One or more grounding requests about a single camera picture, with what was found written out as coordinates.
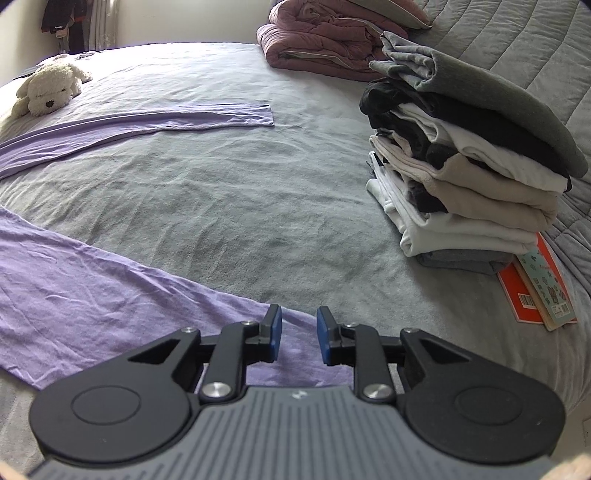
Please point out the grey bed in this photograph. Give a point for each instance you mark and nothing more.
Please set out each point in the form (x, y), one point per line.
(254, 198)

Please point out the pink grey pillow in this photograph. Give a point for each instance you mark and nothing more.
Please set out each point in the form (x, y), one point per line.
(392, 11)

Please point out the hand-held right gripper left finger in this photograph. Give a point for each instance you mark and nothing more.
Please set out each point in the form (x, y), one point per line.
(275, 332)

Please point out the dark hanging jacket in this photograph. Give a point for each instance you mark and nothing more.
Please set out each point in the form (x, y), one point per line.
(60, 18)

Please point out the illustrated book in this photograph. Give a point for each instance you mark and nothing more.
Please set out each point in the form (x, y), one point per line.
(549, 286)

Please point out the grey quilted headboard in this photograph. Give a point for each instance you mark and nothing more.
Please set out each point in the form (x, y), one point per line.
(517, 37)

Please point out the red and green books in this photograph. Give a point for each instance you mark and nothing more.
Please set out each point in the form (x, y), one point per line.
(512, 290)

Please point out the stack of folded clothes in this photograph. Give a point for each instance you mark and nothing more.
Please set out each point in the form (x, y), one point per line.
(471, 161)

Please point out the purple pants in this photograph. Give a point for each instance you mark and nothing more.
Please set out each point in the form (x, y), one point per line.
(92, 295)

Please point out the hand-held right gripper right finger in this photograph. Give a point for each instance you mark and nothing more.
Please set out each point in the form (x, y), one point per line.
(324, 337)

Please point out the pink folded quilt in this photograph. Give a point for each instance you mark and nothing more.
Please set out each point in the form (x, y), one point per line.
(318, 41)

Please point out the white plush dog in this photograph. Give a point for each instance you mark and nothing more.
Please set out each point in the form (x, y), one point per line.
(46, 87)

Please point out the grey star curtain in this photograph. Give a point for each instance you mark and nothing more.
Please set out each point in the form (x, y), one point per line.
(101, 23)

